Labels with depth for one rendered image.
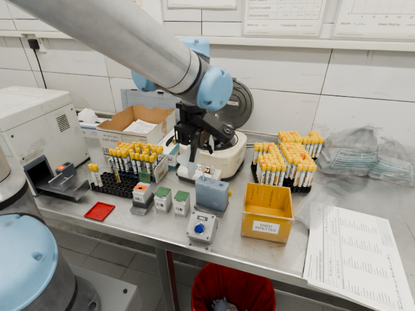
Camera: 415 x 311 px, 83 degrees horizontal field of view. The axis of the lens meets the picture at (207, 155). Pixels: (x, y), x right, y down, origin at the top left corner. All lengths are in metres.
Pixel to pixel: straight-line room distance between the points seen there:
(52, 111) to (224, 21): 0.74
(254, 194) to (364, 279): 0.34
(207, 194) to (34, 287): 0.50
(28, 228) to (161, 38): 0.31
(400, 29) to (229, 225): 0.88
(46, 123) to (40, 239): 0.65
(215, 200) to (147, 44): 0.54
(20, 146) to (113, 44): 0.68
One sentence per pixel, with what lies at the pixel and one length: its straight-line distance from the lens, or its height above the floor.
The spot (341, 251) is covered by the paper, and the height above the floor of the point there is 0.89.
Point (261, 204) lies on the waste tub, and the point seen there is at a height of 0.89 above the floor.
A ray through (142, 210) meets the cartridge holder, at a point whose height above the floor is 0.89.
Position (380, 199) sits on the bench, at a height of 0.87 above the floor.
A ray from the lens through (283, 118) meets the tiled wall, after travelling 1.14.
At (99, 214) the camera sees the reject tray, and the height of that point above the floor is 0.88.
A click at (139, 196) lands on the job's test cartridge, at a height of 0.93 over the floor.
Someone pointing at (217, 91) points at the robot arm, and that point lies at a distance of 0.41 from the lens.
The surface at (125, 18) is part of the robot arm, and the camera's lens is 0.32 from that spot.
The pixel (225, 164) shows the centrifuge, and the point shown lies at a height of 0.96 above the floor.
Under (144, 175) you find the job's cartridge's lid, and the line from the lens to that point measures 0.79.
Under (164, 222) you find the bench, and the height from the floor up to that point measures 0.88.
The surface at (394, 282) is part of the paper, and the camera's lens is 0.77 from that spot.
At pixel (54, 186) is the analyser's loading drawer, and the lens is 0.97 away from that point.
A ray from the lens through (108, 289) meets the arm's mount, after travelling 0.58.
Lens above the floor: 1.44
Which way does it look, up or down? 32 degrees down
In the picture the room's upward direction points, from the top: straight up
